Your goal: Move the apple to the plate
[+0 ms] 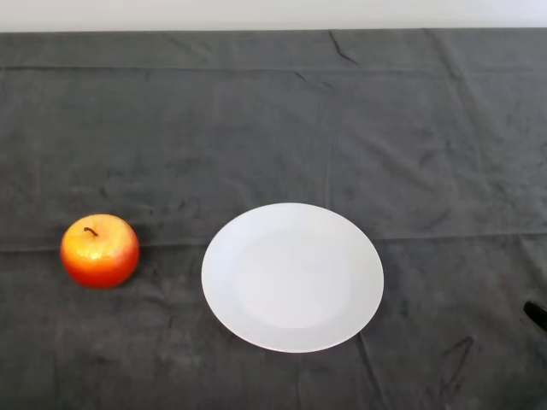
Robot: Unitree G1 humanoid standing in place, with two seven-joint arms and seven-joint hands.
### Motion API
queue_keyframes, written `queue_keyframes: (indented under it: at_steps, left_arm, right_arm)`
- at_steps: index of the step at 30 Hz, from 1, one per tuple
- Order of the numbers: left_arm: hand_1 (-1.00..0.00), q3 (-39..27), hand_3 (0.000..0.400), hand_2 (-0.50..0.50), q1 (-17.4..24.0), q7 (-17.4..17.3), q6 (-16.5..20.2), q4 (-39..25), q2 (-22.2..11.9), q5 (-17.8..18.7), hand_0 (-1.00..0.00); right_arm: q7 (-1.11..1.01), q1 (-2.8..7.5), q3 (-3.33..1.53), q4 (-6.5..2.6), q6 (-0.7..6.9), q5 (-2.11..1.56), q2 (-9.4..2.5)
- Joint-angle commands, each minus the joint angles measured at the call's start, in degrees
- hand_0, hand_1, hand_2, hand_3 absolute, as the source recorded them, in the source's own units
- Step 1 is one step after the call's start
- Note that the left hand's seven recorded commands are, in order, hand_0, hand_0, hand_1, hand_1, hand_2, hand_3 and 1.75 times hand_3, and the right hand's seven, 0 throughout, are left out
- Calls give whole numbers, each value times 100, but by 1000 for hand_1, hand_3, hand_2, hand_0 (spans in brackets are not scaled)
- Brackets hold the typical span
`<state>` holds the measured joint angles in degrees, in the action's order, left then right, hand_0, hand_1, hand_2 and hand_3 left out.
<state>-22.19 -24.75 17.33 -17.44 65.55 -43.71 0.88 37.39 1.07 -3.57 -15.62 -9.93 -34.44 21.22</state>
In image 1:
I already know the white round plate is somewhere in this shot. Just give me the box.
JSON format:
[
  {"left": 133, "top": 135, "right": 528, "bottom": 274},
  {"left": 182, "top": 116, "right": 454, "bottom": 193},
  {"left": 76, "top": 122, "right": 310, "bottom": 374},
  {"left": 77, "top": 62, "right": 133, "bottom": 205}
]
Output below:
[{"left": 200, "top": 202, "right": 385, "bottom": 354}]

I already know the red yellow apple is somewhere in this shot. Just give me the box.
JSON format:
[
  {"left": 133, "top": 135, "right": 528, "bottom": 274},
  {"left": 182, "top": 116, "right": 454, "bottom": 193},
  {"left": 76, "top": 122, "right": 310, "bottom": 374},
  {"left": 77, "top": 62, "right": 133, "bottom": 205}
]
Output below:
[{"left": 60, "top": 214, "right": 141, "bottom": 290}]

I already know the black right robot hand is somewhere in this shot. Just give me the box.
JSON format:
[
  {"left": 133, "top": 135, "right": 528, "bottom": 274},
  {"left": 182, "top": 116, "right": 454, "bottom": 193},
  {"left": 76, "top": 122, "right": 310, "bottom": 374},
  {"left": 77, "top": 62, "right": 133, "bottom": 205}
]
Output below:
[{"left": 523, "top": 301, "right": 547, "bottom": 331}]

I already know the black table cloth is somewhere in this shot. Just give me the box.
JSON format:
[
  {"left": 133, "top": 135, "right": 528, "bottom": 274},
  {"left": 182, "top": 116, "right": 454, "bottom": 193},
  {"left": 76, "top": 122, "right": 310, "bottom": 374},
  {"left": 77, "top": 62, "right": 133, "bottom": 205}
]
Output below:
[{"left": 0, "top": 27, "right": 547, "bottom": 410}]

